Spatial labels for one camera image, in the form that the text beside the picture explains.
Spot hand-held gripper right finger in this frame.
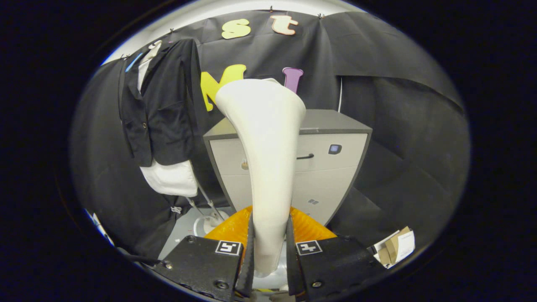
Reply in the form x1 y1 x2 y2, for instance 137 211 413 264
287 205 387 302

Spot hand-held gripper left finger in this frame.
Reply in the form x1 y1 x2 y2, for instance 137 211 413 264
152 206 255 302

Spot white shirt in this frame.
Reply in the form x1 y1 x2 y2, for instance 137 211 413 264
138 42 198 198

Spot white garment steamer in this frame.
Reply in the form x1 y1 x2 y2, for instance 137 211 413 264
215 78 307 278

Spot black suit jacket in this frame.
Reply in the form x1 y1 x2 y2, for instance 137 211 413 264
119 39 202 167

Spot white garment rack stand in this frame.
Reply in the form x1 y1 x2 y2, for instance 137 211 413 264
185 185 230 235

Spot grey cabinet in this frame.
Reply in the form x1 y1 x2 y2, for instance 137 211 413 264
203 109 373 227

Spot cardboard box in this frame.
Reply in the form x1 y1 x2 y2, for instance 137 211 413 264
371 226 416 269

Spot black backdrop cloth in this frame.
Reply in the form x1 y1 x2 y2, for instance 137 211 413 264
69 9 470 260

